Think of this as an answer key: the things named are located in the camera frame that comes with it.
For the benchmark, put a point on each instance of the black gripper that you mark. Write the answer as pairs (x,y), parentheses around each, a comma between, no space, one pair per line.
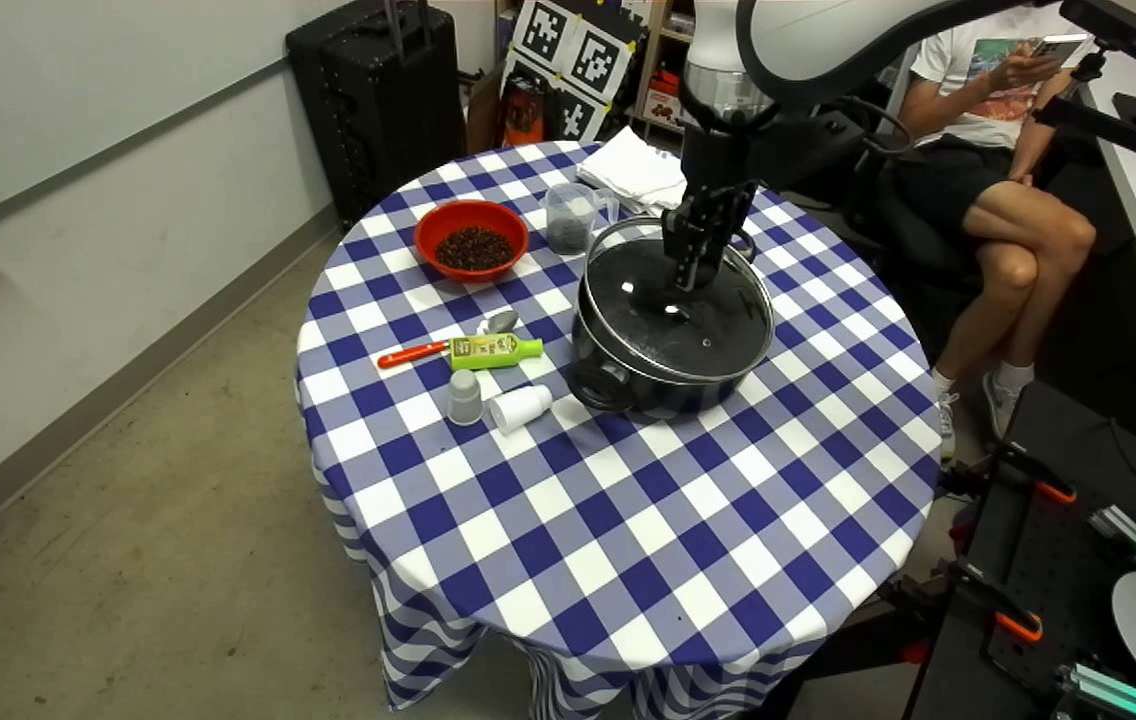
(721,157)

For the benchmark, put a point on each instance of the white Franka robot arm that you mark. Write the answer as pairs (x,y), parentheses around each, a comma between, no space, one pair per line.
(833,34)

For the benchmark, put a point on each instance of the black cooking pot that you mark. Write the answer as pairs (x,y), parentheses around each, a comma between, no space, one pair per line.
(632,394)

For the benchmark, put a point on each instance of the person's left hand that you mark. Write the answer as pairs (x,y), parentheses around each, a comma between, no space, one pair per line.
(1033,65)

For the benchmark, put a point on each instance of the folded white towel stack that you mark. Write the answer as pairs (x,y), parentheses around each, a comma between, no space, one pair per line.
(630,167)

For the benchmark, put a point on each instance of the wooden shelf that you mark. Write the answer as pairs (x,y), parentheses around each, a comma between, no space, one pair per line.
(670,65)

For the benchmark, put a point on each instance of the small orange object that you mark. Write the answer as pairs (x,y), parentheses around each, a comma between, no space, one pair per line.
(527,121)

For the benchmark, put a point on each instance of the black white marker board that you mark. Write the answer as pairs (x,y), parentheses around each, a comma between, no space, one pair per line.
(572,53)

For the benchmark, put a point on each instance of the silver spoon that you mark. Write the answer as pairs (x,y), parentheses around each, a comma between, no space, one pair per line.
(499,322)

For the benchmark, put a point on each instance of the dark brown beans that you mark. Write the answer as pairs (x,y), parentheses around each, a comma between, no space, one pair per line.
(472,248)

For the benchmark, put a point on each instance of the green tube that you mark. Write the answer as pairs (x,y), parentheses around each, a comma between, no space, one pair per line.
(493,353)

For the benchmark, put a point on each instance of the white plastic cup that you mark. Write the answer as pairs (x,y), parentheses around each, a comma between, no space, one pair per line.
(523,406)

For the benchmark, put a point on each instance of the red bowl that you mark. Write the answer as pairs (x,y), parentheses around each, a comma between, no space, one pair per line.
(443,213)

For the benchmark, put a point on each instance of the small white bottle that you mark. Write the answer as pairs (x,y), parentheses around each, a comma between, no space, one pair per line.
(461,401)

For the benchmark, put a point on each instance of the white sneaker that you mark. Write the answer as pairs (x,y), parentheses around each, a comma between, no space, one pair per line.
(944,423)

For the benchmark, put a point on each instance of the seated person in white shirt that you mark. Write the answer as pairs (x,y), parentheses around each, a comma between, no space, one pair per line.
(1020,222)

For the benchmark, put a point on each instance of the blue white checkered tablecloth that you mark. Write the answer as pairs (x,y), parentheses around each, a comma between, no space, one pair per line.
(621,533)

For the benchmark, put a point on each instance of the large black speaker box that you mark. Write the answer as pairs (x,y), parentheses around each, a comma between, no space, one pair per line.
(372,105)

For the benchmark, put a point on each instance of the smartphone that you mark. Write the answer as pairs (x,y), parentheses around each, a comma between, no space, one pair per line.
(1069,45)

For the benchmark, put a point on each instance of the black camera support bar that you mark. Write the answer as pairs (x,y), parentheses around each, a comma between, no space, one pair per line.
(1115,134)

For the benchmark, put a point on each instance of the black stereo camera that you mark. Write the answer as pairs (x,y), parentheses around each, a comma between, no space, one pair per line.
(1130,30)

